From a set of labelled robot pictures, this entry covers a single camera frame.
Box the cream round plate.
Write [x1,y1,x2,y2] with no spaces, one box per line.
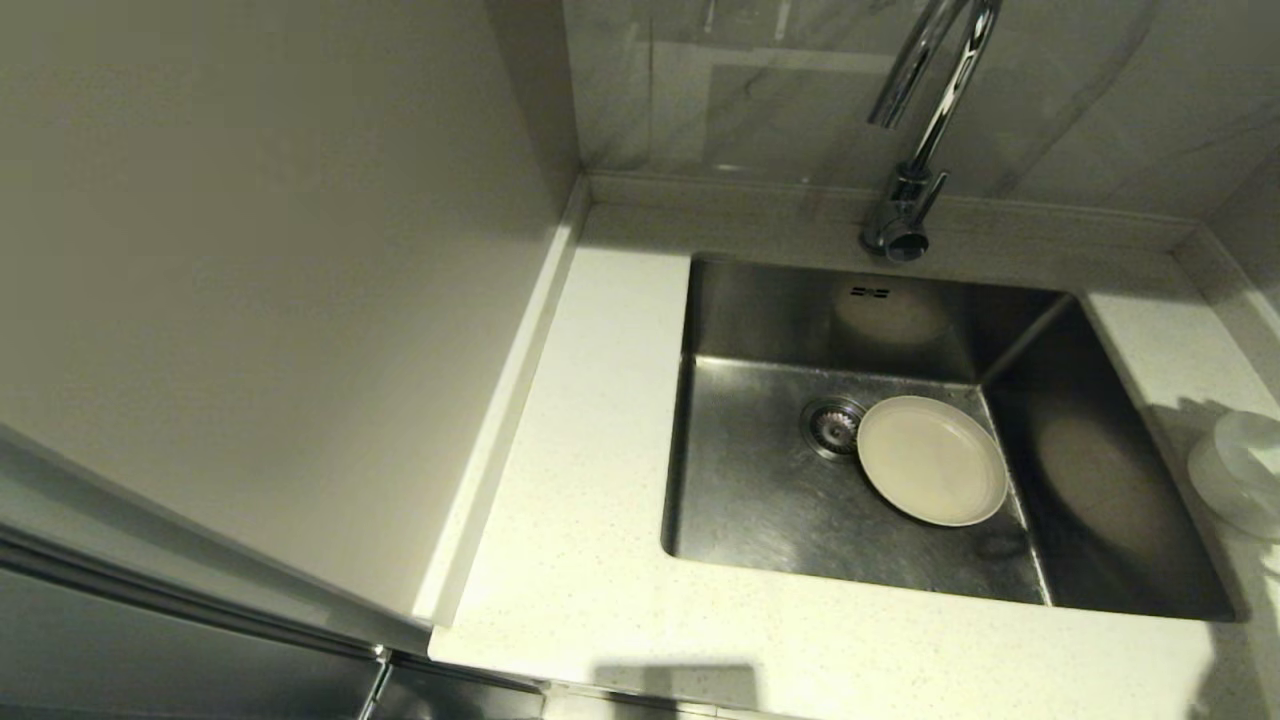
[856,394,1010,529]

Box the stainless steel sink basin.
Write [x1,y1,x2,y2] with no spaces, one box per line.
[660,252,1239,623]

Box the round metal drain strainer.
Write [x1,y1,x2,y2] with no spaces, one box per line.
[799,396,869,462]

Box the chrome gooseneck faucet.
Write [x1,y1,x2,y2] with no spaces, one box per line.
[858,0,1004,266]

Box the grey metal cabinet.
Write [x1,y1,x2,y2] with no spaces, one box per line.
[0,424,548,720]

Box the white round bowl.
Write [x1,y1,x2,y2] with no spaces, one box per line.
[1187,409,1280,544]

